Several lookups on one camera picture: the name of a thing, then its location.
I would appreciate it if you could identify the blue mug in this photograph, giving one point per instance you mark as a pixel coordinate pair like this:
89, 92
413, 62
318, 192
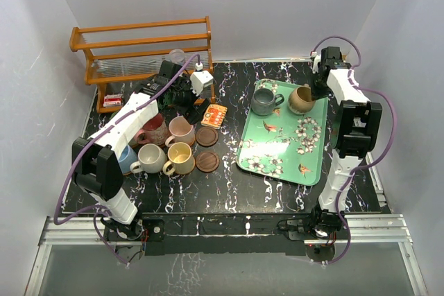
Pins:
128, 156

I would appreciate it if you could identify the white beige mug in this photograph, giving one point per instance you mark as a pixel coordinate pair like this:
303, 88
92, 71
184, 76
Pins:
151, 159

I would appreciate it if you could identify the clear plastic cup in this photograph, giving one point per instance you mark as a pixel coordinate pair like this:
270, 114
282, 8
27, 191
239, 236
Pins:
177, 56

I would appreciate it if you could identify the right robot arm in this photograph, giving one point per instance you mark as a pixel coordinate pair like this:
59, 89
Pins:
354, 130

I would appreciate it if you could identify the maroon mug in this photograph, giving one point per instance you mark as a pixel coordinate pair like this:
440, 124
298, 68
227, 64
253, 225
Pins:
154, 131

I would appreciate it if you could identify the pink mug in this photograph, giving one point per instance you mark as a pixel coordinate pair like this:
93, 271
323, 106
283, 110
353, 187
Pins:
180, 131

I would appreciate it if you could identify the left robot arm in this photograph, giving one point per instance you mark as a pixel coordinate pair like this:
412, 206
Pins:
95, 168

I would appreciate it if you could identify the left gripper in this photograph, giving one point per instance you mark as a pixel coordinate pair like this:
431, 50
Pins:
197, 114

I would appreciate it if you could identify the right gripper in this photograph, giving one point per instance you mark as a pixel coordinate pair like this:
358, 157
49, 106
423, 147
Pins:
317, 93

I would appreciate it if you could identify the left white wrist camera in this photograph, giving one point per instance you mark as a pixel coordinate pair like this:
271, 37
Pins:
200, 79

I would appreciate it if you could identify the orange patterned card pack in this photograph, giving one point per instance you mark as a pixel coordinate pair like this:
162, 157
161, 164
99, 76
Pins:
214, 116

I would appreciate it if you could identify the yellow mug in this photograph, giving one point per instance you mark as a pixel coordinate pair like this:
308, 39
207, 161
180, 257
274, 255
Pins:
180, 160

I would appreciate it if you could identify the wooden shelf rack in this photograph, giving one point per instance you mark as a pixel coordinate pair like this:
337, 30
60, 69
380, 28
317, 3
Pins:
132, 52

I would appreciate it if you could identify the red white small box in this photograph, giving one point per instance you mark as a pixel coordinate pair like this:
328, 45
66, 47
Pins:
113, 100

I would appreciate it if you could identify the dark walnut coaster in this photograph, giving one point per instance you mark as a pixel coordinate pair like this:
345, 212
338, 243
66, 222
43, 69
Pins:
206, 136
207, 161

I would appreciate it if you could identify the green floral tray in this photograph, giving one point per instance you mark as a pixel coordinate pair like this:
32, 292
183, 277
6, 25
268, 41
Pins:
285, 145

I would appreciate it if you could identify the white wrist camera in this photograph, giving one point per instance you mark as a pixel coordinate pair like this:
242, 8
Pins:
200, 79
315, 61

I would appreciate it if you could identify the tan brown mug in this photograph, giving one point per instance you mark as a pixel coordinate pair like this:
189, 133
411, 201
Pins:
300, 100

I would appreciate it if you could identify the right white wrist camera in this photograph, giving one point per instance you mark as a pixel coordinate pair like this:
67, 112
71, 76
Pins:
315, 61

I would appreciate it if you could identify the grey mug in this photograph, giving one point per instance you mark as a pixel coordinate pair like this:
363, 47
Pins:
264, 101

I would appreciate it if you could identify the black front base frame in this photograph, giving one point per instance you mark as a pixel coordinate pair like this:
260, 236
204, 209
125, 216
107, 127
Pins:
292, 234

